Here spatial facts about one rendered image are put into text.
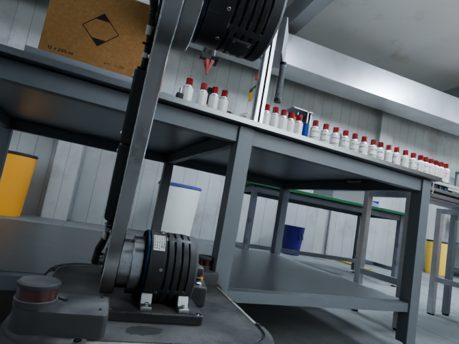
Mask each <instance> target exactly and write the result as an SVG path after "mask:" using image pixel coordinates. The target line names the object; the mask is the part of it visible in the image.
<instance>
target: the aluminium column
mask: <svg viewBox="0 0 459 344"><path fill-rule="evenodd" d="M277 32H278V30H277ZM277 32H276V35H275V37H274V39H273V41H272V42H271V44H270V46H269V47H268V49H267V50H266V52H265V53H264V54H263V55H262V56H261V60H260V67H259V72H258V79H257V84H256V88H255V95H254V100H253V107H252V112H251V120H253V121H258V122H260V123H262V122H263V117H264V109H265V105H266V97H267V93H268V85H269V80H270V73H271V68H272V64H273V56H274V52H275V44H276V40H277Z"/></svg>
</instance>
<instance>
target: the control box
mask: <svg viewBox="0 0 459 344"><path fill-rule="evenodd" d="M287 44H288V17H284V16H283V18H282V20H281V23H280V26H279V28H278V32H277V40H276V44H275V52H274V56H273V64H272V68H279V67H280V62H282V61H285V56H286V49H287Z"/></svg>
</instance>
